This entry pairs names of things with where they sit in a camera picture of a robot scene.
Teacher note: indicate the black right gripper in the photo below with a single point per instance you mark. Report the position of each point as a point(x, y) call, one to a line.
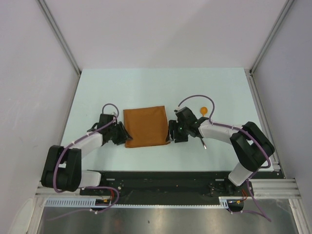
point(173, 125)

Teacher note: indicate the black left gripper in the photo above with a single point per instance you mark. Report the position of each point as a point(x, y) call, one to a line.
point(124, 133)

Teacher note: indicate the orange-brown cloth napkin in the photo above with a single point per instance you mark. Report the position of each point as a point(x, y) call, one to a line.
point(147, 126)

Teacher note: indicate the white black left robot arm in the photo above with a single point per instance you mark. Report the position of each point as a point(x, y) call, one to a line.
point(63, 167)

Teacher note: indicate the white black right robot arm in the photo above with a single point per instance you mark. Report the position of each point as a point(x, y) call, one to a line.
point(252, 147)

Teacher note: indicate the silver metal fork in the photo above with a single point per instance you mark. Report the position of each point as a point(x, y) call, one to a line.
point(203, 143)

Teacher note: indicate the orange plastic spoon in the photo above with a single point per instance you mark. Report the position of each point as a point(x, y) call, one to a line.
point(204, 111)

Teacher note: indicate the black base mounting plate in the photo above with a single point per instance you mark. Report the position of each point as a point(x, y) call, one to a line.
point(157, 185)

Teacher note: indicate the white slotted cable duct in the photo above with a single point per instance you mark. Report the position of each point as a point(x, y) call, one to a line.
point(210, 202)

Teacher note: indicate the right aluminium side rail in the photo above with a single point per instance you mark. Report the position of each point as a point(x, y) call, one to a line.
point(262, 118)

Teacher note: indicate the aluminium front frame rail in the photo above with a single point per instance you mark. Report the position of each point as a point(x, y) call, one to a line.
point(262, 189)

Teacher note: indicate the left aluminium corner post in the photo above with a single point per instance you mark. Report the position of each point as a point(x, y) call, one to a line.
point(47, 13)

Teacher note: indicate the aluminium corner post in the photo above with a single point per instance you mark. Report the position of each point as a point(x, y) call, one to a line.
point(272, 34)
point(47, 13)

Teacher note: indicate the right aluminium corner post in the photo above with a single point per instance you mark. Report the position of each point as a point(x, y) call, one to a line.
point(272, 34)

